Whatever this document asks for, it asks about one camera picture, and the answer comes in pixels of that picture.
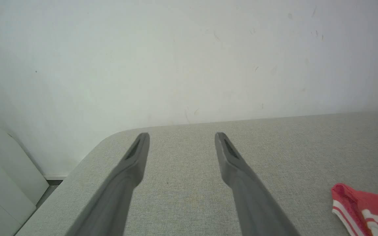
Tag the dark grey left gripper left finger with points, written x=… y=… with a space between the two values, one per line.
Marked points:
x=123 y=183

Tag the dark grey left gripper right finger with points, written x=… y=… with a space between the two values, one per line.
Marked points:
x=244 y=190

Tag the red and white basketball jersey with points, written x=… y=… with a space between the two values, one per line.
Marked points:
x=372 y=203

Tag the white board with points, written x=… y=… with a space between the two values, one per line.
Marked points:
x=15 y=164

